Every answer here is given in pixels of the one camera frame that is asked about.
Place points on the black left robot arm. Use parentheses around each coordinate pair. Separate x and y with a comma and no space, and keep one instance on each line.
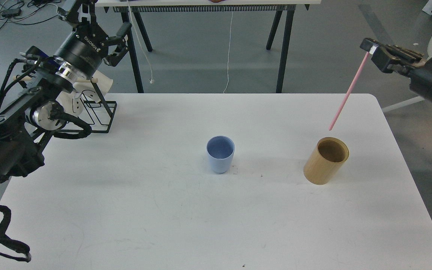
(22,143)

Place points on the white cup on rack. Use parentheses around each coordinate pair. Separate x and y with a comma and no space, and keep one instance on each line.
(72,103)

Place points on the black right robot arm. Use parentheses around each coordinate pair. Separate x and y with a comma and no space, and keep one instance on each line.
(403,61)

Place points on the black wire cup rack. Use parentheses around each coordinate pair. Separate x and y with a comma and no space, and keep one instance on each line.
(98,115)

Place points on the background trestle table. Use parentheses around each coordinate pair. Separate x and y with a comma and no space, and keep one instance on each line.
(198,46)

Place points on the wooden rack dowel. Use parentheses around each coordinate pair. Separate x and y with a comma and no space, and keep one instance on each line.
(78,80)

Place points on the bamboo cylinder holder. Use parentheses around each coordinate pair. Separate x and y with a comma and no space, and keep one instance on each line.
(325,160)

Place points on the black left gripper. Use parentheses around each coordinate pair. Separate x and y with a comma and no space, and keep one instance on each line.
(88,46)

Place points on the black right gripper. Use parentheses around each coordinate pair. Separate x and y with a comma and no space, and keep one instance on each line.
(370,45)

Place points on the blue plastic cup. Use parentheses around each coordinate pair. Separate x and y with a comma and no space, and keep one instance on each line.
(220,152)

